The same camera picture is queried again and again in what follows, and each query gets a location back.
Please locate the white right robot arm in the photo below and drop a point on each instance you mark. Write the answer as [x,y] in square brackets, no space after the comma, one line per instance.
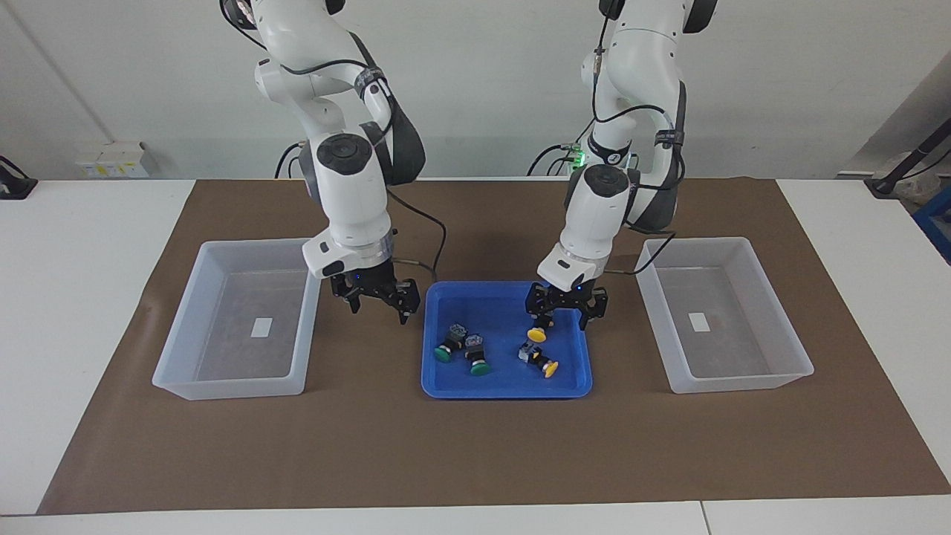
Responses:
[349,193]

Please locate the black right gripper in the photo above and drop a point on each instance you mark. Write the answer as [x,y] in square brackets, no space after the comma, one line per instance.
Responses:
[375,281]

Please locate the brown paper table mat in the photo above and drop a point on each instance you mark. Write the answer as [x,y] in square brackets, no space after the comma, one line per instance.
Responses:
[475,453]

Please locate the blue plastic tray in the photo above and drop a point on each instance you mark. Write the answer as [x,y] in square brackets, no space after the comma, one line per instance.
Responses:
[490,371]

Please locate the black stand pole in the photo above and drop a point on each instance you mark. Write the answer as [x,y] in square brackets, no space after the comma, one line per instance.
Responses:
[903,163]

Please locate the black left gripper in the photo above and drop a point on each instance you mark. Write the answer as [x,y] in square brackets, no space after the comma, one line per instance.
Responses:
[568,296]

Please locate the translucent white plastic box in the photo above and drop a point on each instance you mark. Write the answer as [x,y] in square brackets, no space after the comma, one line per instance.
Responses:
[223,357]
[743,357]

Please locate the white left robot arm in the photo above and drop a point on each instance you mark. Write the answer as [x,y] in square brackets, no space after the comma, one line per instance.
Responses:
[598,208]

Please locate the white paper label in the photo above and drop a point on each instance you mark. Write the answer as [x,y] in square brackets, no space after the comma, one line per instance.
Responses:
[262,327]
[699,322]

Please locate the green push button switch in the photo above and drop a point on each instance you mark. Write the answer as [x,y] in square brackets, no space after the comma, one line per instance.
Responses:
[476,353]
[450,343]

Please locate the yellow push button switch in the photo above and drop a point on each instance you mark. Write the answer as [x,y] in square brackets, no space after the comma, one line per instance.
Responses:
[536,357]
[536,335]

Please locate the black desk clamp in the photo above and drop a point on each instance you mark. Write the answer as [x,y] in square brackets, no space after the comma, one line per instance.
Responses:
[11,186]

